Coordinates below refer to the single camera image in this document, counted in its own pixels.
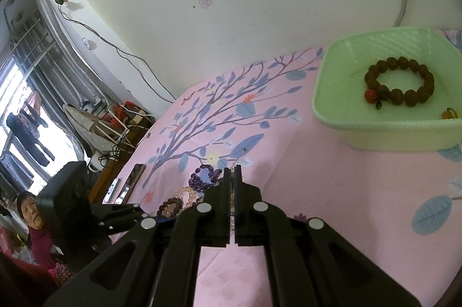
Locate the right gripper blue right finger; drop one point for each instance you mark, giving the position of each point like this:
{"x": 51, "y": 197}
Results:
{"x": 237, "y": 187}

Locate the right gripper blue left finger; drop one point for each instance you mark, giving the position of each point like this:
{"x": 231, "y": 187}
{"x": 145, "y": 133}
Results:
{"x": 225, "y": 198}

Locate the woman in red sweater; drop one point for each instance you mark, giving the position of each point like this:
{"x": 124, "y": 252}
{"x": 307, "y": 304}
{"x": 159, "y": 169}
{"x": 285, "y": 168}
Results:
{"x": 41, "y": 240}

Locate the light green plastic tray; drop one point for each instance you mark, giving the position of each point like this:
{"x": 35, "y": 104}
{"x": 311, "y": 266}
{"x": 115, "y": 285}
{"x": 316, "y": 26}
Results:
{"x": 339, "y": 103}

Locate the hanging dark clothes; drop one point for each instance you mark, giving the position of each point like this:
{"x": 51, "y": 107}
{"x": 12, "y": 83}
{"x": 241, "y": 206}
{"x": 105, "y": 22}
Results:
{"x": 24, "y": 127}

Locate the pink tree-print bed sheet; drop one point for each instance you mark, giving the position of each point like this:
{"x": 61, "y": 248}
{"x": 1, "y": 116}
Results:
{"x": 402, "y": 210}

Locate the folded ironing board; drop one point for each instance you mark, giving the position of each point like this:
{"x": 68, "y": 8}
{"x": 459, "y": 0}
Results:
{"x": 100, "y": 135}

